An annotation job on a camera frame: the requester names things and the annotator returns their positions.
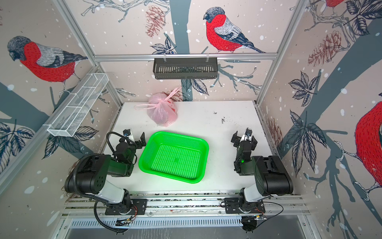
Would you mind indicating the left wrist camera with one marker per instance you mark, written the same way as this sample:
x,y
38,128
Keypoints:
x,y
127,133

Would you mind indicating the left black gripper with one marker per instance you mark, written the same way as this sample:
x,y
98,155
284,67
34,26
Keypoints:
x,y
143,141

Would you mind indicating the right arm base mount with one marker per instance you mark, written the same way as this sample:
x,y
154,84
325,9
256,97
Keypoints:
x,y
235,205

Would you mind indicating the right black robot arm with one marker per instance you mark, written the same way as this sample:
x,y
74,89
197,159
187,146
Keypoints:
x,y
271,177

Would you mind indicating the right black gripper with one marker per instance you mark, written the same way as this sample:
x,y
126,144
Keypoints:
x,y
238,138

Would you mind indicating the green plastic basket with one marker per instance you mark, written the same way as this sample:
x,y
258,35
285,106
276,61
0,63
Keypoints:
x,y
175,156

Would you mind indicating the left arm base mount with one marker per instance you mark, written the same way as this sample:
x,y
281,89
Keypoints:
x,y
130,207

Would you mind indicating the white wire mesh shelf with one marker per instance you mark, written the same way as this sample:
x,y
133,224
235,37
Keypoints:
x,y
80,103

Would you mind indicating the aluminium rail base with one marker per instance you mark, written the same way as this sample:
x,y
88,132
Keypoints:
x,y
180,210

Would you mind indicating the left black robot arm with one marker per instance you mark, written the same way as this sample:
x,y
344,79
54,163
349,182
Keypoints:
x,y
88,178

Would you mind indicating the black hanging wall basket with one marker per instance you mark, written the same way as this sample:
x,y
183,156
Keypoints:
x,y
185,68

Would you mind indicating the pink plastic bag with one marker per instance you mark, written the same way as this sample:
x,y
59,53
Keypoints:
x,y
161,108

